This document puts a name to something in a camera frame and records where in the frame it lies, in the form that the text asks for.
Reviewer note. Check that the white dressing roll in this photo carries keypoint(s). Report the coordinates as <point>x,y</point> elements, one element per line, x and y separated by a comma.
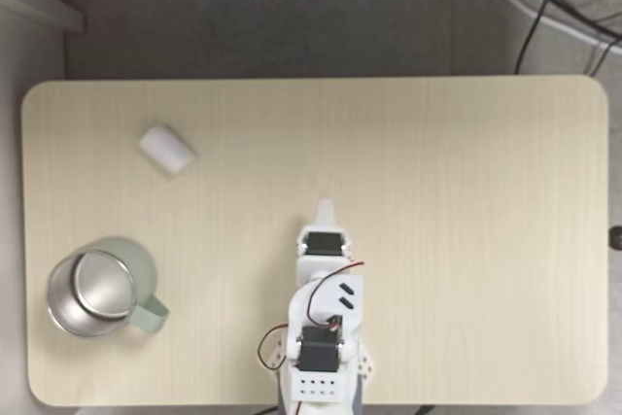
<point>167,149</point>

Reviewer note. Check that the small black knob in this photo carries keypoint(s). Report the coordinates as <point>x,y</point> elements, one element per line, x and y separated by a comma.
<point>616,238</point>

